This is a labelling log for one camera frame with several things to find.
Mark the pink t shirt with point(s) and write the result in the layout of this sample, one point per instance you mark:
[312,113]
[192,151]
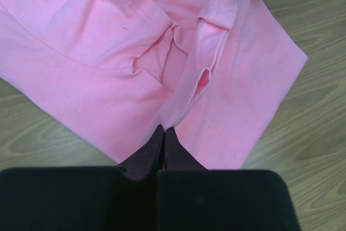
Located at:
[114,70]

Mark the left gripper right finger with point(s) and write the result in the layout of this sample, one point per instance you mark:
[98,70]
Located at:
[190,197]

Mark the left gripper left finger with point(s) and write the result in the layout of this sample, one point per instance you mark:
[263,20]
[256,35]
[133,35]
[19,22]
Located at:
[84,198]

